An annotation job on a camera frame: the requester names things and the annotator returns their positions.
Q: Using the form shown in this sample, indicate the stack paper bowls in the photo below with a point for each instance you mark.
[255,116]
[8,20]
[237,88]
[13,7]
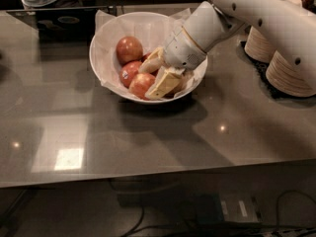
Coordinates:
[260,49]
[282,76]

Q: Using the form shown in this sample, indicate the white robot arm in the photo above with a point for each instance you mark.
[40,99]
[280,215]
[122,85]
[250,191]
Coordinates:
[289,28]

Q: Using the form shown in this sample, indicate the white ceramic bowl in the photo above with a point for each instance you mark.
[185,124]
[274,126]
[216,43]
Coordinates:
[98,60]

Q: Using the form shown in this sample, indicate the power box under table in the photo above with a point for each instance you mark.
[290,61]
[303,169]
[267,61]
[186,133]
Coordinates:
[227,208]

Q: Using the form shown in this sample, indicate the white paper bowl liner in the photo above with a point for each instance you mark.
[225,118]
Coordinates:
[105,46]

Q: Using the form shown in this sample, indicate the back stack paper bowls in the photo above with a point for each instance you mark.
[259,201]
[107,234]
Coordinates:
[260,49]

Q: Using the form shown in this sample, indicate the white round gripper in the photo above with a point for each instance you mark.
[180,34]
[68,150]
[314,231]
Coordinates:
[182,50]

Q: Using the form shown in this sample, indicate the red apple with sticker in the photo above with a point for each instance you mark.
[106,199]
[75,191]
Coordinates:
[128,71]

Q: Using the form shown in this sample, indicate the dark red center apple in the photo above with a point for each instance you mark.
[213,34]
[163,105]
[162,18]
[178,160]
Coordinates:
[145,56]

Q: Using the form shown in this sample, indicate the black rubber mat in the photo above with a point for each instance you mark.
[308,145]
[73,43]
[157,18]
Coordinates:
[261,68]

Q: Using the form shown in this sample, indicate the front stack paper bowls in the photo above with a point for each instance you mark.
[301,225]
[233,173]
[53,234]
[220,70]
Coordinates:
[282,76]

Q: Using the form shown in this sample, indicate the yellow-red apple front right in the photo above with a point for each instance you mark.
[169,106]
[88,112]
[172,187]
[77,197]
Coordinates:
[178,88]

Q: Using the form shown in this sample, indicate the black laptop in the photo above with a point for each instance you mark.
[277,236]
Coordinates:
[62,24]

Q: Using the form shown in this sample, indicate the orange-red apple front left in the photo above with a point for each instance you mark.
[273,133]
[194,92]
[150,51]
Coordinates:
[140,84]

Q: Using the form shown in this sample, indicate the red apple back left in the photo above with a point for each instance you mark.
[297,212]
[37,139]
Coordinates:
[128,49]

